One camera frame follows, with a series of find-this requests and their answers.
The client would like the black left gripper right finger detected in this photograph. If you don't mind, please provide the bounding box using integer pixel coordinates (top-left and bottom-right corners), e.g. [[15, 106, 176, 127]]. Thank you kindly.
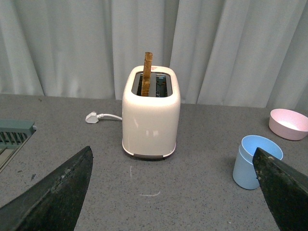
[[253, 147, 308, 231]]

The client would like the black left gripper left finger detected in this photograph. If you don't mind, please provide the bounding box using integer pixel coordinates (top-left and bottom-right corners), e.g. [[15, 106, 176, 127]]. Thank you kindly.
[[0, 146, 93, 231]]

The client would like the pink plastic bowl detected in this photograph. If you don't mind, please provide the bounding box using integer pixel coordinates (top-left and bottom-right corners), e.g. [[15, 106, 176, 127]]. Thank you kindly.
[[269, 109, 308, 141]]

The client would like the green dish rack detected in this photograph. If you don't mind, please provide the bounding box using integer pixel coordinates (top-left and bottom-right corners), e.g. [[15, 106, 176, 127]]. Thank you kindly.
[[0, 119, 36, 172]]

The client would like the white two-slot toaster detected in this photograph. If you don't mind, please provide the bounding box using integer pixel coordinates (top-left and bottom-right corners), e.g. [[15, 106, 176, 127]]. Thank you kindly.
[[122, 65, 180, 159]]

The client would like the grey-white curtain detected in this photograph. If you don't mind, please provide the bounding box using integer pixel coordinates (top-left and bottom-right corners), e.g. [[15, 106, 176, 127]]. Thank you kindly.
[[0, 0, 308, 110]]

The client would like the brown toast slice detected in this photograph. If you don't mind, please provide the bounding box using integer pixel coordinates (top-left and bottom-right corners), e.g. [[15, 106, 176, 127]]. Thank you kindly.
[[141, 52, 153, 97]]

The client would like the white power plug cable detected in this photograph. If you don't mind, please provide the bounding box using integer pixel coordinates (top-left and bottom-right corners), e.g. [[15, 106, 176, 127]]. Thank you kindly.
[[85, 111, 123, 124]]

